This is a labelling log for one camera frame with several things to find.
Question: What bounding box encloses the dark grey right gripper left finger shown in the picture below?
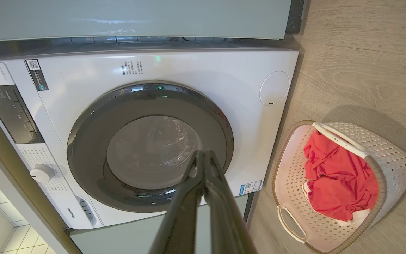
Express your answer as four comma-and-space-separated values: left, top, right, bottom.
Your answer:
149, 150, 205, 254

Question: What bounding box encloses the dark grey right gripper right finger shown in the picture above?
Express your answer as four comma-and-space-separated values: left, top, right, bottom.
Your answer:
204, 150, 257, 254

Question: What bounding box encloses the white perforated laundry basket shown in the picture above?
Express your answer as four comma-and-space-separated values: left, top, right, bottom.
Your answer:
272, 120, 406, 254

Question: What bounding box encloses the blue energy label sticker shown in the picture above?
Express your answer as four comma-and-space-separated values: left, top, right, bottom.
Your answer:
239, 180, 263, 195

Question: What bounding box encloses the white detergent drawer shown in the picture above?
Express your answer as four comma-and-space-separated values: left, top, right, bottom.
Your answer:
64, 192, 103, 229

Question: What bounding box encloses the dark round washing machine door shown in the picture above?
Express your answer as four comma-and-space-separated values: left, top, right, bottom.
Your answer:
67, 82, 234, 213

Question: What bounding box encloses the red garment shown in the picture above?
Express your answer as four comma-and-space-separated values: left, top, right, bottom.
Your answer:
303, 131, 379, 222

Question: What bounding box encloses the white front-load washing machine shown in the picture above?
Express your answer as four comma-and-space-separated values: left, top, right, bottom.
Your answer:
0, 48, 299, 230

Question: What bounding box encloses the round white filter cover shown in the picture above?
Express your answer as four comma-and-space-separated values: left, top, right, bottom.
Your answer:
259, 71, 290, 106

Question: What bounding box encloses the white washing machine dial knob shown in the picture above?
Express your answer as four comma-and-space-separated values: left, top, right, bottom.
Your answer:
30, 164, 55, 183

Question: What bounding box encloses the printed text label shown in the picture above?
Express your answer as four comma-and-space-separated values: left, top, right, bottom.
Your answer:
121, 61, 143, 75

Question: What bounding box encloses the black washing machine control panel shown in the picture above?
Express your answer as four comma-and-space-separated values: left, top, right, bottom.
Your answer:
0, 85, 45, 144

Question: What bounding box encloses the black QR code sticker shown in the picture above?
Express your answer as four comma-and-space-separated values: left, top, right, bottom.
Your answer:
25, 59, 49, 91

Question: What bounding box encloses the dark cabinet plinth strip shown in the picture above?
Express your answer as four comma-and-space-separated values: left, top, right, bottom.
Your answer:
285, 0, 306, 35

